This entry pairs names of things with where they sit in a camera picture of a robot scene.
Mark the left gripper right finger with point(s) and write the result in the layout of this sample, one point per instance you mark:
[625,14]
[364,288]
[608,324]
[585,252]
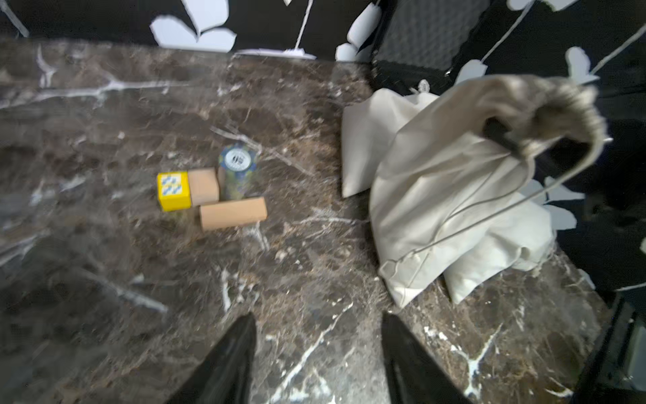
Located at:
[412,375]

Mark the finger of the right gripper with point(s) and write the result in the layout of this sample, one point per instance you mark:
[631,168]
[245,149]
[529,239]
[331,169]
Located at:
[496,131]

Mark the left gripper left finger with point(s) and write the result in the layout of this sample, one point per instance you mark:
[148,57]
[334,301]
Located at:
[225,376]

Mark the cream bag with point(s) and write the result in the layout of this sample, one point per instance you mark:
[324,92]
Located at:
[442,183]
[368,129]
[521,239]

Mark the black foam-lined case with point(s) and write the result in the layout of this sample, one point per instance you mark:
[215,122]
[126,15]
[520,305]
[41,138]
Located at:
[417,42]

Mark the wooden cylinder block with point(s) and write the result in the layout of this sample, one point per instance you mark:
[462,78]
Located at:
[233,213]

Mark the plain wooden cube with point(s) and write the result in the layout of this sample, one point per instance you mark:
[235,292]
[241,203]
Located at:
[204,186]

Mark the yellow patterned cube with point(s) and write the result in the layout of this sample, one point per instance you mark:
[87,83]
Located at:
[173,191]

